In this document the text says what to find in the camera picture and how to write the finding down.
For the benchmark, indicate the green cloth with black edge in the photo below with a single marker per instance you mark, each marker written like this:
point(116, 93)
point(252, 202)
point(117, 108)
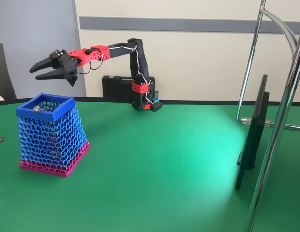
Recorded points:
point(152, 169)

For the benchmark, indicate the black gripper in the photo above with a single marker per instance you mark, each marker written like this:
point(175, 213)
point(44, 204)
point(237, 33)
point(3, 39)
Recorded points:
point(65, 65)

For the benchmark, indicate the chrome tube stand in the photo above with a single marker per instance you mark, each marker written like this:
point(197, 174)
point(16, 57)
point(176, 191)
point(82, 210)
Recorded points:
point(275, 145)

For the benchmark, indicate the black plastic case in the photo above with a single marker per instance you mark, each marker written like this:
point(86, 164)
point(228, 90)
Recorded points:
point(118, 87)

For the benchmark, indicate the grey wall rail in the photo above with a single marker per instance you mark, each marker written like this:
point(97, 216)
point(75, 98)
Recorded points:
point(188, 24)

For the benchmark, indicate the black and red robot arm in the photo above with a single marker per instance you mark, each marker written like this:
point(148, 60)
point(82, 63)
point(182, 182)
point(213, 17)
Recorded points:
point(140, 60)

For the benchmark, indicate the dark chair back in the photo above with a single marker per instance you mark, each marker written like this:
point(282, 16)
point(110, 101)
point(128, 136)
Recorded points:
point(3, 72)

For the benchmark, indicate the clear plastic stand foot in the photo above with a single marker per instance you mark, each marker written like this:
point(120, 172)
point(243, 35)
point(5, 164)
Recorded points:
point(246, 120)

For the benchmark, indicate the flat LED light panel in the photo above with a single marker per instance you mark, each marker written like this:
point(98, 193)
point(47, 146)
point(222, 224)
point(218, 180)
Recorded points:
point(254, 135)

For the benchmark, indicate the blue and pink lattice basket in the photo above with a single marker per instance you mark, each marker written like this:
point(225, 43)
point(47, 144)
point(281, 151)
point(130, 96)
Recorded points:
point(53, 145)

